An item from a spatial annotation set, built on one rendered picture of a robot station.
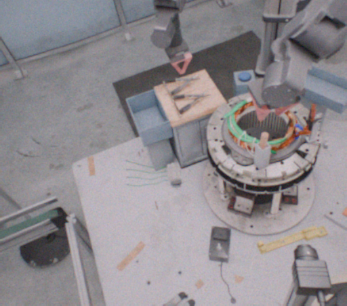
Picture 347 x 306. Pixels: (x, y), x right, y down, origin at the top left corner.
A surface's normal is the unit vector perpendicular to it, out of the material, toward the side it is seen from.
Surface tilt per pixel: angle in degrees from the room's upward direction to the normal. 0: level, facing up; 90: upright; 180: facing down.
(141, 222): 0
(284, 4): 90
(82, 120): 0
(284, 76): 55
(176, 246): 0
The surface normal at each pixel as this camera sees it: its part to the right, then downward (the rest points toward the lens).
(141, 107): 0.34, 0.70
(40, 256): -0.13, -0.62
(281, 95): -0.28, 0.79
